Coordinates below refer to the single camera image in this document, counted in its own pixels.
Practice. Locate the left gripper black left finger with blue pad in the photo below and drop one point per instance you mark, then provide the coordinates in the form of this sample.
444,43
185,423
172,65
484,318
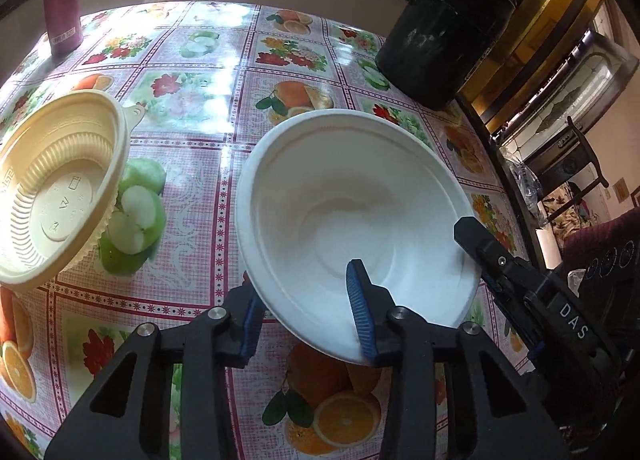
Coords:
124,413

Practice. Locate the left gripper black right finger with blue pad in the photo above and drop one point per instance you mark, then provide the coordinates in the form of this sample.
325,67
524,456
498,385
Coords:
491,412

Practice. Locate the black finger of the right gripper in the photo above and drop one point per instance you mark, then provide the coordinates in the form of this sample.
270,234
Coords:
540,307

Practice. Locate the dark wooden chair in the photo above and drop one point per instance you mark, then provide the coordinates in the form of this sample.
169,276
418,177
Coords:
564,156

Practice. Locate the black cylindrical pot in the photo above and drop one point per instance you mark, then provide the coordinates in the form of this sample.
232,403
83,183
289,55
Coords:
437,44

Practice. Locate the floral fruit tablecloth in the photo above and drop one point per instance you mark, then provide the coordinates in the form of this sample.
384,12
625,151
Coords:
213,78

